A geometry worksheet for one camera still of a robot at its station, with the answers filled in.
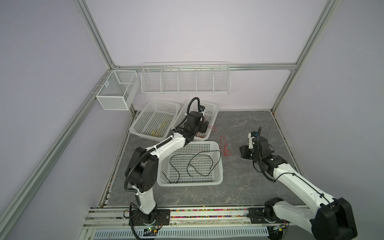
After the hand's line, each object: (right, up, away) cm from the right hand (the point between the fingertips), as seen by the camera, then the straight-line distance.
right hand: (242, 149), depth 85 cm
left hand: (-23, +17, +4) cm, 28 cm away
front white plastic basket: (-26, -10, +7) cm, 29 cm away
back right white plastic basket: (-15, +25, +31) cm, 42 cm away
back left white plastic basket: (-59, +18, +31) cm, 69 cm away
